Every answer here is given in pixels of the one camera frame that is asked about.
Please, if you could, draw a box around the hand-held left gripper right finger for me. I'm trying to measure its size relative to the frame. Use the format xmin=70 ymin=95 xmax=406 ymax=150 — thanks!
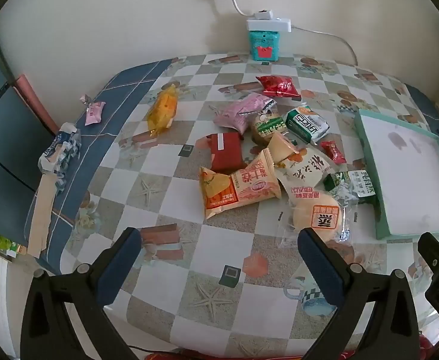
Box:
xmin=297 ymin=227 xmax=420 ymax=360

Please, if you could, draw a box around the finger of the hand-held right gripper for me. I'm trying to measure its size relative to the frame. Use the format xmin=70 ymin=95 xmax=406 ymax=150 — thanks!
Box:
xmin=417 ymin=232 xmax=439 ymax=282

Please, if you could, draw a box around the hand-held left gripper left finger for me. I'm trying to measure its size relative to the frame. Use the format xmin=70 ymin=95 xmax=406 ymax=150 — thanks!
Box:
xmin=20 ymin=227 xmax=142 ymax=360

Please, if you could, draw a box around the clear bread packet orange label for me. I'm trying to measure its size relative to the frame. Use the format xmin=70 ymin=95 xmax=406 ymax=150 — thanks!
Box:
xmin=277 ymin=185 xmax=357 ymax=248

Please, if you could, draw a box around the teal rimmed white tray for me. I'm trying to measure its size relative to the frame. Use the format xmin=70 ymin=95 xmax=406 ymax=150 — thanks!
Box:
xmin=354 ymin=109 xmax=439 ymax=240

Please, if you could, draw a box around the orange white snack packet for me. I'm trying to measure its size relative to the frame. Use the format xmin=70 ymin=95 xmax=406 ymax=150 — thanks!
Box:
xmin=199 ymin=148 xmax=282 ymax=221

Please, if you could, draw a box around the yellow triangular snack packet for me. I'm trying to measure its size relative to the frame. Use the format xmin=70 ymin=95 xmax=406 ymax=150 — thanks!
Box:
xmin=266 ymin=132 xmax=300 ymax=167

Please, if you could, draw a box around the green white snack packet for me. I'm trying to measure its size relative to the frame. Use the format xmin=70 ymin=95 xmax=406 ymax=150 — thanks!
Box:
xmin=322 ymin=170 xmax=378 ymax=205
xmin=285 ymin=105 xmax=330 ymax=144

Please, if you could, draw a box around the green striped cake packet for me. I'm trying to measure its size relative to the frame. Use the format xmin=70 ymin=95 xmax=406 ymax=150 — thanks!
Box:
xmin=250 ymin=105 xmax=288 ymax=147

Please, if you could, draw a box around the red shiny flower snack packet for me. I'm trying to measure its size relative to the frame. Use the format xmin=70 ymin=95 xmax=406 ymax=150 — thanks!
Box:
xmin=256 ymin=75 xmax=302 ymax=102

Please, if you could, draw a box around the checkered printed tablecloth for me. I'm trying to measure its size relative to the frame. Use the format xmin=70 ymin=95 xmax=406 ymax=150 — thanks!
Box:
xmin=25 ymin=53 xmax=439 ymax=359

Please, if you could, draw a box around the beige cardboard strip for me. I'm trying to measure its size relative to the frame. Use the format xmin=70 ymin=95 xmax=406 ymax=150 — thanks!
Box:
xmin=26 ymin=174 xmax=57 ymax=259

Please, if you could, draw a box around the white black script snack packet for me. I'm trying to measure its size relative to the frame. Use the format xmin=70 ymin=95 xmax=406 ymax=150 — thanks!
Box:
xmin=274 ymin=145 xmax=336 ymax=196

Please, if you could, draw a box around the small red candy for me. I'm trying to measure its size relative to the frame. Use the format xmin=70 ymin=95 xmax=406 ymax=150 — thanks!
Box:
xmin=320 ymin=140 xmax=348 ymax=165

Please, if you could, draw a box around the crumpled blue white wrapper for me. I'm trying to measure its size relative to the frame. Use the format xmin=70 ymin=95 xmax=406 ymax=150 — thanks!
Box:
xmin=37 ymin=122 xmax=82 ymax=192

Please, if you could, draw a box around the red boxy snack packet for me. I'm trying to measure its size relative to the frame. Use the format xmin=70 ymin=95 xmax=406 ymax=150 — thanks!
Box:
xmin=196 ymin=132 xmax=248 ymax=175

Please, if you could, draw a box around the small pink candy packet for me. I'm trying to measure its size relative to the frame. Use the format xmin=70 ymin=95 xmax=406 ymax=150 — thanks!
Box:
xmin=79 ymin=94 xmax=106 ymax=126

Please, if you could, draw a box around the yellow clear snack packet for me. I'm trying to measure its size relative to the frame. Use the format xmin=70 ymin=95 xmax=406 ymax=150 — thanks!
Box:
xmin=146 ymin=84 xmax=179 ymax=137

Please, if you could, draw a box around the dark cabinet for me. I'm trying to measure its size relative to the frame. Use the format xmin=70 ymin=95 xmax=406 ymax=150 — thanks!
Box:
xmin=0 ymin=26 xmax=61 ymax=256

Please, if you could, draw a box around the pink snack packet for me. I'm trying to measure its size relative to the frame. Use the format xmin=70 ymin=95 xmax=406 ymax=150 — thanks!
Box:
xmin=213 ymin=93 xmax=277 ymax=136

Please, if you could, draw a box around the teal box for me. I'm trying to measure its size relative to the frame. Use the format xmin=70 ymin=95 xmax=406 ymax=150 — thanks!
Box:
xmin=249 ymin=30 xmax=282 ymax=62

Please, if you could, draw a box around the white power strip cable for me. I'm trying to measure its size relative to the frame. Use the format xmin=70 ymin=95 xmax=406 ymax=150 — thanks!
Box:
xmin=291 ymin=25 xmax=359 ymax=66

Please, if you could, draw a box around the white adapter cable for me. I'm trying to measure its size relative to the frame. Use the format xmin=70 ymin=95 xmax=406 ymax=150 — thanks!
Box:
xmin=229 ymin=0 xmax=258 ymax=17

